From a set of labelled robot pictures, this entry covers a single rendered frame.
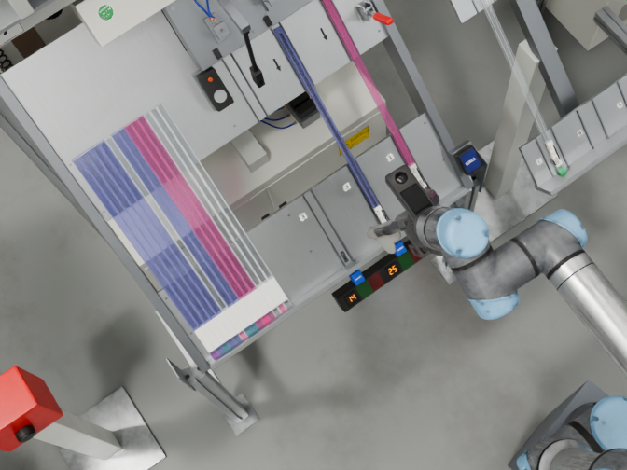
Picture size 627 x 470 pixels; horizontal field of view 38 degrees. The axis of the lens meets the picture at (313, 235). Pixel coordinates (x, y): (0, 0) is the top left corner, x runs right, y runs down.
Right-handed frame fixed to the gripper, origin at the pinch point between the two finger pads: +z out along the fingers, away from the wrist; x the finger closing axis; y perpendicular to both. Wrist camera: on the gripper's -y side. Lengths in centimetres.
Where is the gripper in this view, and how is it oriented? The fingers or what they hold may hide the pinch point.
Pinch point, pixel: (396, 210)
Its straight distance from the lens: 179.4
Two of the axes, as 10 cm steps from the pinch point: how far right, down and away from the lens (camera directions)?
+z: -2.0, -0.8, 9.8
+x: 8.2, -5.6, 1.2
